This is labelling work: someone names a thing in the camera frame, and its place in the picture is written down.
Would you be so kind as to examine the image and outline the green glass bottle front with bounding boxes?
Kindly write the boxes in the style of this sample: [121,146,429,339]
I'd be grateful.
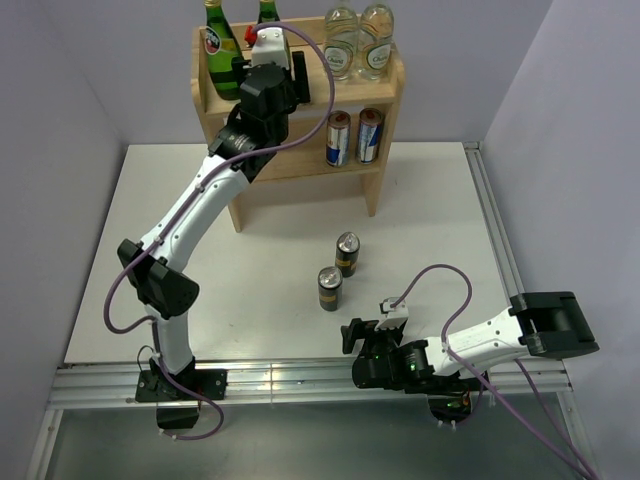
[203,0,242,101]

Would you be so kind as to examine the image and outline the green glass bottle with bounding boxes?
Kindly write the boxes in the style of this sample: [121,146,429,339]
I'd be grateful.
[257,0,280,24]
[203,0,242,101]

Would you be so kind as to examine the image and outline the blue silver energy can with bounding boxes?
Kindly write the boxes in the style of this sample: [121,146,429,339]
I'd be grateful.
[326,110,351,167]

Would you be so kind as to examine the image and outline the green glass bottle back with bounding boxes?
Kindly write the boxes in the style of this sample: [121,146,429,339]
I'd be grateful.
[257,0,280,24]

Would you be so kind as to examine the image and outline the blue silver can red top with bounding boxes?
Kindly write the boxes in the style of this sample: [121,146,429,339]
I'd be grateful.
[356,108,384,164]

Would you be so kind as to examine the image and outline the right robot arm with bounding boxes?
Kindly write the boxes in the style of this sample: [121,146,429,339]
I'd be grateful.
[336,160,599,395]

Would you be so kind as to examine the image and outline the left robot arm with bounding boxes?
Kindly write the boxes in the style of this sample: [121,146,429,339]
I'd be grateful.
[117,52,310,399]

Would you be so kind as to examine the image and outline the wooden shelf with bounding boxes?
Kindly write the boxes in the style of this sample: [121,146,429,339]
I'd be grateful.
[191,26,406,216]

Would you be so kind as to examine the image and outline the black can front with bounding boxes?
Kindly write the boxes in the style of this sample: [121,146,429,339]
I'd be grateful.
[317,266,343,312]

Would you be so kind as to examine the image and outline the black can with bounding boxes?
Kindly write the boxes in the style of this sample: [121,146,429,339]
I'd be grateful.
[317,266,343,312]
[335,232,360,278]

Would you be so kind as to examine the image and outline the clear glass bottle left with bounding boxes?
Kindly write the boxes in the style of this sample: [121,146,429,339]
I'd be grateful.
[324,0,359,80]

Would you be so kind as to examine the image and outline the clear glass bottle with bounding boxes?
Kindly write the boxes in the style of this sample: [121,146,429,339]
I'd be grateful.
[324,0,359,80]
[357,1,395,80]

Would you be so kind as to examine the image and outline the black can back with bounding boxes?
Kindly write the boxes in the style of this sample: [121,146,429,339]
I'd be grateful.
[335,232,360,278]

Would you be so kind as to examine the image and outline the clear glass bottle right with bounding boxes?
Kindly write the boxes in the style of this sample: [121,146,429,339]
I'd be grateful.
[357,1,395,80]

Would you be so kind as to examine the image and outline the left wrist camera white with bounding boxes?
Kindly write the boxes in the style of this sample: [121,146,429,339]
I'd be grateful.
[245,26,291,70]

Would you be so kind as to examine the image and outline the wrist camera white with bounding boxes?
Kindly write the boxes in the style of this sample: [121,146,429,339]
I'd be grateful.
[376,297,409,330]
[245,26,291,70]

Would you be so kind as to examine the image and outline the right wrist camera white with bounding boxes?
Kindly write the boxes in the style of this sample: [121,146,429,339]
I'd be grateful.
[376,297,409,330]

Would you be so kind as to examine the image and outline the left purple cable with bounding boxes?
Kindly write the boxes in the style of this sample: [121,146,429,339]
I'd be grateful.
[102,22,337,442]

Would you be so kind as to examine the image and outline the purple cable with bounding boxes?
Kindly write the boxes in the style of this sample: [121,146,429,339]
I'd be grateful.
[102,22,337,442]
[392,263,599,480]

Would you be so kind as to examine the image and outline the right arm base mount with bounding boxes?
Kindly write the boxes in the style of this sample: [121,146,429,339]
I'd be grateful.
[402,378,486,423]

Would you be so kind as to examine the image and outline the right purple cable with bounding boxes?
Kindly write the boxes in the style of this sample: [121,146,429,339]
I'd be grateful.
[392,263,599,480]

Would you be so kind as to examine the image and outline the aluminium rail front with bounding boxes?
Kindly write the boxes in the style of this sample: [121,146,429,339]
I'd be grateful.
[47,357,574,411]

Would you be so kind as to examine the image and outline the aluminium rail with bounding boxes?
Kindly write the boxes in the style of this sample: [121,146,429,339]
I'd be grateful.
[47,357,574,411]
[462,142,525,302]

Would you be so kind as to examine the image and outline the aluminium rail right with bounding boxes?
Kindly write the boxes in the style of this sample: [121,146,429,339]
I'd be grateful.
[462,142,525,302]

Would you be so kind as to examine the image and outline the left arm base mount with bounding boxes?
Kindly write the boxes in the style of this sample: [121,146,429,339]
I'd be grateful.
[134,364,227,432]

